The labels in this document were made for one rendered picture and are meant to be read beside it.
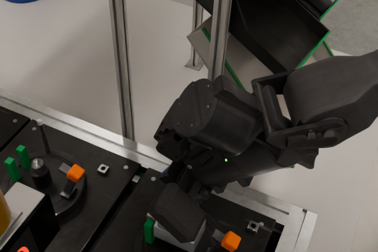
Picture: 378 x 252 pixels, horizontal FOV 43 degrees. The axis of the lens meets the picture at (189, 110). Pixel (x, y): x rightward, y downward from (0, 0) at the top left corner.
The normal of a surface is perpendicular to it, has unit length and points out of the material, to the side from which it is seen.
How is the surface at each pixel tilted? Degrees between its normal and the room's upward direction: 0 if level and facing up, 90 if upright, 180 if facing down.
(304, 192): 0
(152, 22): 0
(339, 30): 1
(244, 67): 45
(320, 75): 24
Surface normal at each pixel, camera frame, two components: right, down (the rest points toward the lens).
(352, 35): 0.04, -0.69
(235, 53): 0.60, -0.17
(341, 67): -0.37, -0.61
